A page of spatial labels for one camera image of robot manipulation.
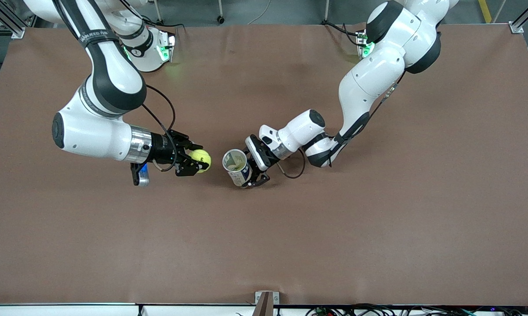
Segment brown table cover sheet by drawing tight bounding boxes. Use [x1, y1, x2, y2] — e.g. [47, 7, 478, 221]
[0, 23, 528, 306]

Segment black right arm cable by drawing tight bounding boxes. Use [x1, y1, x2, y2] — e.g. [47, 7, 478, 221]
[140, 84, 177, 172]

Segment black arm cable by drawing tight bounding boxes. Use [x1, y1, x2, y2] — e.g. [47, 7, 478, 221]
[276, 70, 406, 180]
[140, 84, 177, 172]

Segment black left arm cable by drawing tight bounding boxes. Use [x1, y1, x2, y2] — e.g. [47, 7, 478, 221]
[276, 70, 406, 180]

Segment black base power cable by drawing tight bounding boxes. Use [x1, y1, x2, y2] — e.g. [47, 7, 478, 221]
[322, 19, 361, 47]
[142, 15, 186, 32]

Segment grey metal edge bracket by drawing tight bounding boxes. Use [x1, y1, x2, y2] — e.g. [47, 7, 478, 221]
[254, 291, 280, 305]

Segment brown wooden post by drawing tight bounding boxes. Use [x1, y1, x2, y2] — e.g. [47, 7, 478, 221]
[252, 291, 274, 316]

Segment black cable bundle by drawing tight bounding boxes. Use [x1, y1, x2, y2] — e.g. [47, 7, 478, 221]
[304, 303, 528, 316]

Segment white table edge rail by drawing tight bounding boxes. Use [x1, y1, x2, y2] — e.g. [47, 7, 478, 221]
[0, 302, 528, 316]

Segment aluminium frame post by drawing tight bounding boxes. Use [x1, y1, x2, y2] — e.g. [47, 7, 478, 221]
[509, 0, 528, 34]
[0, 0, 26, 40]

